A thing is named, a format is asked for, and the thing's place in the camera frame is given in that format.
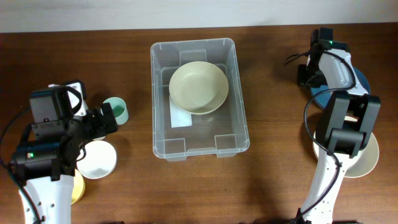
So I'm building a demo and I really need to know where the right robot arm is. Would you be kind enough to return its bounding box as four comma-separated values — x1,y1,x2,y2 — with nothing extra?
291,27,381,223

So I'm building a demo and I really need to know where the white small bowl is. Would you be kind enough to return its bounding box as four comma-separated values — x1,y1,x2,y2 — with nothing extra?
77,141,117,179

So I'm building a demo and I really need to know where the clear plastic storage container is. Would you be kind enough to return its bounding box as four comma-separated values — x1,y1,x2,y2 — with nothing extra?
150,38,250,161

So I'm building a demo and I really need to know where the beige bowl in container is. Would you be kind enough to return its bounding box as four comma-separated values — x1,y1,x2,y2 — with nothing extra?
169,61,229,115

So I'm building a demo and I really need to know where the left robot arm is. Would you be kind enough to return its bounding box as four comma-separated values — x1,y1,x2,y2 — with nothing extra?
7,86,118,223

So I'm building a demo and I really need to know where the white paper label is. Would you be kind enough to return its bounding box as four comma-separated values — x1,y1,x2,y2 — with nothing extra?
169,96,192,128

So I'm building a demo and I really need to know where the mint green cup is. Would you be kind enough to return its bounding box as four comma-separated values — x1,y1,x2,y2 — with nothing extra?
103,97,129,125

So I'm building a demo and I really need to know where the yellow small bowl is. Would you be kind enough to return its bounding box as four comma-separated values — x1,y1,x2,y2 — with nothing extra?
71,169,85,204

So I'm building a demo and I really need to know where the cream white bowl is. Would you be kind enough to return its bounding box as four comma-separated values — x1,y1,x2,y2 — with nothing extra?
312,115,381,179

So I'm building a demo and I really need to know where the dark blue bowl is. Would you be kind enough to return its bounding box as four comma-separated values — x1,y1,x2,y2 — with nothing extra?
310,67,371,110

